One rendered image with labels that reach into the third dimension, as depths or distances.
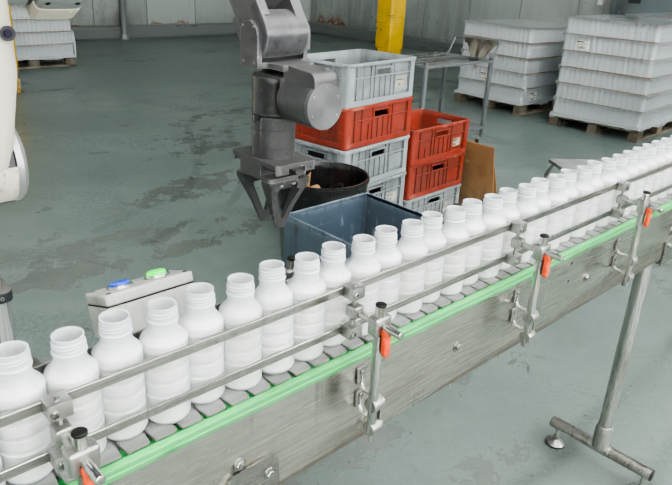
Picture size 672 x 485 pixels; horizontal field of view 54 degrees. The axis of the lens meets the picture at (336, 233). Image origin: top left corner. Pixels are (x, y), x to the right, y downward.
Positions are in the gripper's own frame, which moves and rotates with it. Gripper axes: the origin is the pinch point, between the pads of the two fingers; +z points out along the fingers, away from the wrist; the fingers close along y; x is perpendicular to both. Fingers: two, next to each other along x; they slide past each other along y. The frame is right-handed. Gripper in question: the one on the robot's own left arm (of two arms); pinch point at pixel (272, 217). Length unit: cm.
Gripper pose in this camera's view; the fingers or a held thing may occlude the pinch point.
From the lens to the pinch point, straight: 92.0
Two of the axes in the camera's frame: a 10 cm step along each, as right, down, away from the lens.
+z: -0.5, 9.2, 3.8
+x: -7.3, 2.2, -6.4
